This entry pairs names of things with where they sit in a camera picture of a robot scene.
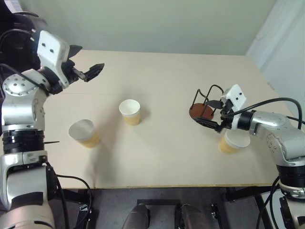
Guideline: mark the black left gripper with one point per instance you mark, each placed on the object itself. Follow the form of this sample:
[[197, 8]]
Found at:
[[69, 71]]

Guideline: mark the pale frosted partition panel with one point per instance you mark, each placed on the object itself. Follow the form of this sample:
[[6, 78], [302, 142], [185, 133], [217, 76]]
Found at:
[[281, 35]]

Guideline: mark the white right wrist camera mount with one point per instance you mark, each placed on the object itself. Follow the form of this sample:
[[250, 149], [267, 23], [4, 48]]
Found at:
[[236, 96]]

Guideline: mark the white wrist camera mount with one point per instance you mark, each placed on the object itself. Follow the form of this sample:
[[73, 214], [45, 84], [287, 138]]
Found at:
[[236, 96], [51, 51]]

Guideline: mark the dark rounded shape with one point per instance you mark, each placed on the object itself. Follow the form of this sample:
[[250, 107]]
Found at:
[[194, 217], [135, 217]]

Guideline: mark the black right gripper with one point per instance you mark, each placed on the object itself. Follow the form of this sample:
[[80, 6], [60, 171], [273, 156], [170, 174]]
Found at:
[[226, 122]]

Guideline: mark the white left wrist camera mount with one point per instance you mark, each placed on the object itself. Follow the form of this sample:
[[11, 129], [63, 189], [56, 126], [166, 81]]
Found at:
[[51, 51]]

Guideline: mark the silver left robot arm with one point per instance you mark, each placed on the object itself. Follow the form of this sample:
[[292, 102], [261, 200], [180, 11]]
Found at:
[[21, 107]]

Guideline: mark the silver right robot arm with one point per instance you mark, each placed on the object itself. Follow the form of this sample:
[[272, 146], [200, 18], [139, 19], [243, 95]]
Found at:
[[274, 126]]

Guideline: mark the black metal table frame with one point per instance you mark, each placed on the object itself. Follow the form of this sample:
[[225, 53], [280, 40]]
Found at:
[[238, 192]]

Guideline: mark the tan ribbed paper cup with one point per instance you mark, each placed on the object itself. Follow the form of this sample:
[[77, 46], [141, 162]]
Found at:
[[234, 143], [83, 134], [129, 112]]

